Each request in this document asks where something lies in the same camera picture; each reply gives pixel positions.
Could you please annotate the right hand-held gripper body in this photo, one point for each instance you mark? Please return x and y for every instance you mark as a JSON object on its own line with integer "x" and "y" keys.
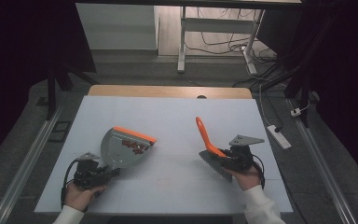
{"x": 242, "y": 155}

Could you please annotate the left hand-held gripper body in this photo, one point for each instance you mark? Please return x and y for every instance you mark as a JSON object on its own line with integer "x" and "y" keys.
{"x": 85, "y": 174}

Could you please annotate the grey dustpan with orange edge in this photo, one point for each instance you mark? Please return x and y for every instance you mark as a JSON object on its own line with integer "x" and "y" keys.
{"x": 122, "y": 152}

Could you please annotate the person's left hand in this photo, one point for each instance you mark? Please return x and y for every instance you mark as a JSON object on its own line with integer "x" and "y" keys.
{"x": 79, "y": 196}

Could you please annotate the person's right hand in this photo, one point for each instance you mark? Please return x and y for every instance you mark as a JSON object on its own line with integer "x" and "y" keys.
{"x": 248, "y": 179}

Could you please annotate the white power strip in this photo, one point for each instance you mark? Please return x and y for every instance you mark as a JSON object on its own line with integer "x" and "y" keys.
{"x": 279, "y": 137}

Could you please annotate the black floor plate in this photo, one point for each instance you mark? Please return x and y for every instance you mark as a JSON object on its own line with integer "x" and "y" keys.
{"x": 59, "y": 131}

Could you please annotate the white foam board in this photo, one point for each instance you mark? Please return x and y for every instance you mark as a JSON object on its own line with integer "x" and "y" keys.
{"x": 174, "y": 189}

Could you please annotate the small white adapter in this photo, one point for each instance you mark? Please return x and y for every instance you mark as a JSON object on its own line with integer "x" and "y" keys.
{"x": 296, "y": 112}

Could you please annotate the wooden table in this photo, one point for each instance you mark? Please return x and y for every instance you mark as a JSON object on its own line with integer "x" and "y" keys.
{"x": 155, "y": 91}

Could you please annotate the white panel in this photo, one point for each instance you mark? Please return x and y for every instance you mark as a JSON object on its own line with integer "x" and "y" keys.
{"x": 116, "y": 26}

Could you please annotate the aluminium floor rail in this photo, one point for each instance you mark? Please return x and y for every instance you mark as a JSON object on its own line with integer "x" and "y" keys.
{"x": 28, "y": 161}
{"x": 323, "y": 168}

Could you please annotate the white desk frame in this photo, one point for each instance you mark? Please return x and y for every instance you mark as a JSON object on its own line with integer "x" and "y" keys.
{"x": 213, "y": 25}

